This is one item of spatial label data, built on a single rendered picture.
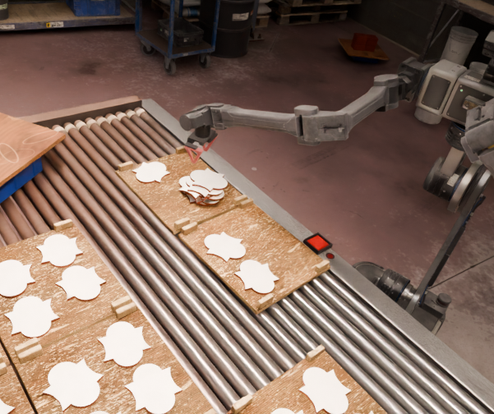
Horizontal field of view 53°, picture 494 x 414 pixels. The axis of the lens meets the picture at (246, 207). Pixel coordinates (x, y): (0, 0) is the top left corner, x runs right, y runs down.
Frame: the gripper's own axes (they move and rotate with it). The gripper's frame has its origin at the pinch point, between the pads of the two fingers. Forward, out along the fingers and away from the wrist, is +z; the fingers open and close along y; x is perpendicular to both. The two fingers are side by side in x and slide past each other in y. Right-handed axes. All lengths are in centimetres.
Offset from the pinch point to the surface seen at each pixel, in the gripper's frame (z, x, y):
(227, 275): 14.4, 30.0, 36.7
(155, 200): 14.9, -8.7, 15.7
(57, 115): 14, -73, -10
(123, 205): 16.9, -17.9, 22.8
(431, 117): 104, 94, -335
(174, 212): 14.8, 0.6, 18.1
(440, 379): 16, 100, 40
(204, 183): 8.1, 5.2, 4.8
